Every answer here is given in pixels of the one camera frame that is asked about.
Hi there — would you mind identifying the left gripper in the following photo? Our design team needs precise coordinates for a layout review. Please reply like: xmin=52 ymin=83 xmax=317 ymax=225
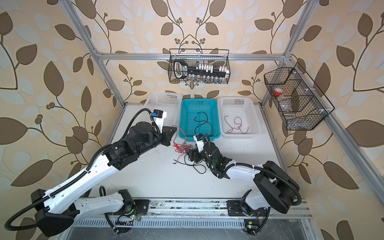
xmin=134 ymin=125 xmax=177 ymax=157

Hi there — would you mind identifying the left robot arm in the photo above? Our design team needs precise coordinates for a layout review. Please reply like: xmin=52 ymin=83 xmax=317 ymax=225
xmin=5 ymin=108 xmax=177 ymax=237

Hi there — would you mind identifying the back black wire basket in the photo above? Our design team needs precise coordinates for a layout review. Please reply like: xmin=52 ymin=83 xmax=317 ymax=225
xmin=168 ymin=48 xmax=231 ymax=85

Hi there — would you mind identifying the black tool in basket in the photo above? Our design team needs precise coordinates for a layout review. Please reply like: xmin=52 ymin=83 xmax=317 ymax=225
xmin=172 ymin=60 xmax=230 ymax=79

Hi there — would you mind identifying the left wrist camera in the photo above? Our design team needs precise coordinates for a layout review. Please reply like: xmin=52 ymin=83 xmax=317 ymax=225
xmin=150 ymin=109 xmax=167 ymax=133

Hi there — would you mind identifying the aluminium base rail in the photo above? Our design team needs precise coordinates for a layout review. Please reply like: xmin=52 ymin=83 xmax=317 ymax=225
xmin=71 ymin=197 xmax=313 ymax=220

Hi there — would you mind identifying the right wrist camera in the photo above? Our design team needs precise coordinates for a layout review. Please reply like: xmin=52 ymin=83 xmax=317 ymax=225
xmin=194 ymin=134 xmax=211 ymax=153

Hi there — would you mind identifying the left white plastic basket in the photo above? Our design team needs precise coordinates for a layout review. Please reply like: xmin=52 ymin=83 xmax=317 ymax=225
xmin=144 ymin=93 xmax=183 ymax=127

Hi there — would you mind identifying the red item in side basket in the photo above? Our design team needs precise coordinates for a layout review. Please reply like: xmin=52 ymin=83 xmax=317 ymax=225
xmin=273 ymin=87 xmax=284 ymax=97

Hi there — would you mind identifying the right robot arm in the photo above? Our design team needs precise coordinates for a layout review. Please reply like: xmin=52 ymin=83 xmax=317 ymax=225
xmin=187 ymin=142 xmax=302 ymax=216

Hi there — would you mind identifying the right white plastic basket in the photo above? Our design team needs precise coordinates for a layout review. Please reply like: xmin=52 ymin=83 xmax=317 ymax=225
xmin=218 ymin=97 xmax=261 ymax=139

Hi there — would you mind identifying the side black wire basket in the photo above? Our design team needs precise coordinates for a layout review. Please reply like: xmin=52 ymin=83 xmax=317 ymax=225
xmin=264 ymin=63 xmax=335 ymax=131

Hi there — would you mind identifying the white plastic basket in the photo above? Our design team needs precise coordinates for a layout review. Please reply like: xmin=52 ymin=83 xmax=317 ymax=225
xmin=218 ymin=97 xmax=261 ymax=139
xmin=144 ymin=93 xmax=183 ymax=127

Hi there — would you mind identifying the teal plastic basket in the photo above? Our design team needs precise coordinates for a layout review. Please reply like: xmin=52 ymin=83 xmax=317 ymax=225
xmin=179 ymin=99 xmax=221 ymax=142

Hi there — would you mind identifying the black cable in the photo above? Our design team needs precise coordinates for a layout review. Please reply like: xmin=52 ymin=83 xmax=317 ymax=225
xmin=193 ymin=111 xmax=212 ymax=137

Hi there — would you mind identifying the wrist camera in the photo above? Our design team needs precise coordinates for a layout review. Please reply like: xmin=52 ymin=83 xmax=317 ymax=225
xmin=194 ymin=134 xmax=211 ymax=153
xmin=150 ymin=109 xmax=167 ymax=133

